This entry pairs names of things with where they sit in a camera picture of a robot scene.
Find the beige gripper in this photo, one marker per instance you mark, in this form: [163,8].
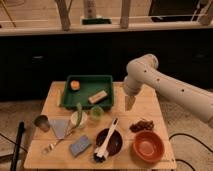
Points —
[129,102]

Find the wooden block eraser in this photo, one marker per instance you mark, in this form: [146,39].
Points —
[97,97]

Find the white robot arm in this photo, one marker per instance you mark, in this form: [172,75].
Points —
[143,70]

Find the dark grape bunch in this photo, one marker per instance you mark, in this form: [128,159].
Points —
[142,125]

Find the green plastic cup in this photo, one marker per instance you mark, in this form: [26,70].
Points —
[96,112]

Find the green plastic tray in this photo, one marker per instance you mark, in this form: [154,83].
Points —
[89,86]

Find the dark purple plate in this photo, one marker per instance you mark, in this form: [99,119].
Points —
[115,142]

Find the green bean pod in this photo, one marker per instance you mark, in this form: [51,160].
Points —
[79,114]

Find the orange bowl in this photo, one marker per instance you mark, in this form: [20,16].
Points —
[148,146]

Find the orange fruit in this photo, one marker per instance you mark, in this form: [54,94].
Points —
[75,85]

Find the white dish brush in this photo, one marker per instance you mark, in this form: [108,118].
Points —
[100,152]

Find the blue sponge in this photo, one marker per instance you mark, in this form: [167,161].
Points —
[80,145]

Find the grey cloth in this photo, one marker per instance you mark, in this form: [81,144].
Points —
[59,127]

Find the dark green box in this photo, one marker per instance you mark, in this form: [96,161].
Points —
[94,21]

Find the metal cup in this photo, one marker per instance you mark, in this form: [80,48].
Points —
[42,123]

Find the black monitor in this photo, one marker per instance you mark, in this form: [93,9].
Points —
[172,10]

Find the black pole stand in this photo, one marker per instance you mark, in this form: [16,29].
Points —
[17,146]

